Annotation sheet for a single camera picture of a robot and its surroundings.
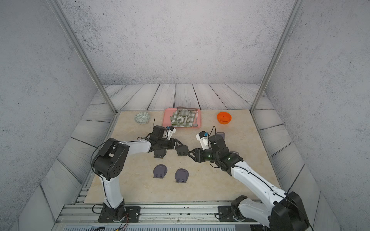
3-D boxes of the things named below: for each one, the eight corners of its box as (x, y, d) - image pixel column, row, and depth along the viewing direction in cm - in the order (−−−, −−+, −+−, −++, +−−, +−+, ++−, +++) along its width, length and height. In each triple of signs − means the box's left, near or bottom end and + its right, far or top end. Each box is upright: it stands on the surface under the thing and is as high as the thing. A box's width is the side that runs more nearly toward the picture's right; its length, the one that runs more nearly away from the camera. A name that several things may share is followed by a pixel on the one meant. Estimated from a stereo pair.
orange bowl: (217, 125, 114) (218, 120, 110) (216, 116, 120) (217, 111, 116) (231, 125, 114) (232, 120, 110) (229, 116, 120) (230, 111, 116)
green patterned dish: (134, 124, 114) (132, 121, 111) (137, 115, 121) (136, 111, 118) (148, 124, 114) (147, 121, 111) (150, 115, 121) (149, 111, 118)
